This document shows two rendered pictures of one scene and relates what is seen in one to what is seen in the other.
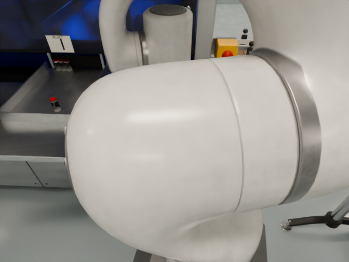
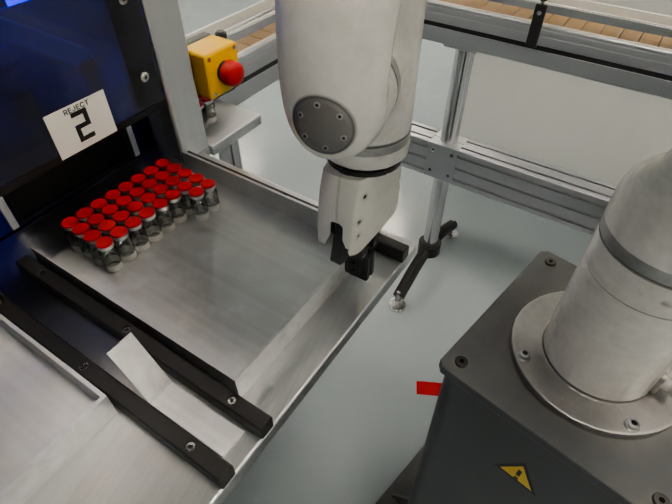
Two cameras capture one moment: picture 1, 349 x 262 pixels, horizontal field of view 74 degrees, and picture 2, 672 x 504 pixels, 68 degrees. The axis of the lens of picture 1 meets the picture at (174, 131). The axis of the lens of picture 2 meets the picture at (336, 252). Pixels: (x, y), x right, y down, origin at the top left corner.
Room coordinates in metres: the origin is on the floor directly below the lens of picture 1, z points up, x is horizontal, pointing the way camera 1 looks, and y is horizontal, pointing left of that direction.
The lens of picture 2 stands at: (0.22, 0.38, 1.35)
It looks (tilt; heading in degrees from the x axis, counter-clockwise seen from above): 45 degrees down; 301
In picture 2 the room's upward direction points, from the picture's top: straight up
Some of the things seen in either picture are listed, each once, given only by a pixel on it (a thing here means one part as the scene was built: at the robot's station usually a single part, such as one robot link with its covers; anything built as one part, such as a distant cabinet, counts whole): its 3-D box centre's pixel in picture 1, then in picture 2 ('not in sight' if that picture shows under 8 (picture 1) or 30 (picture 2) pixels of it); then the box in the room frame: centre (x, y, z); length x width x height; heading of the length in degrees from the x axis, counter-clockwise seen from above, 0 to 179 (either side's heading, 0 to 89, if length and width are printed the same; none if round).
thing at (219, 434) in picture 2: not in sight; (175, 392); (0.49, 0.25, 0.91); 0.14 x 0.03 x 0.06; 178
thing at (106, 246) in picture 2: not in sight; (157, 220); (0.69, 0.07, 0.90); 0.18 x 0.02 x 0.05; 87
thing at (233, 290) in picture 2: not in sight; (205, 249); (0.61, 0.07, 0.90); 0.34 x 0.26 x 0.04; 177
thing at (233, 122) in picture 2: not in sight; (210, 122); (0.85, -0.20, 0.87); 0.14 x 0.13 x 0.02; 177
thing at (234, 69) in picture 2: (227, 56); (229, 72); (0.76, -0.18, 0.99); 0.04 x 0.04 x 0.04; 87
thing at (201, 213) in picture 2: not in sight; (199, 204); (0.67, 0.01, 0.90); 0.02 x 0.02 x 0.05
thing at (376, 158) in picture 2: not in sight; (366, 136); (0.41, 0.01, 1.09); 0.09 x 0.08 x 0.03; 87
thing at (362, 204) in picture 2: not in sight; (362, 189); (0.41, 0.01, 1.03); 0.10 x 0.08 x 0.11; 87
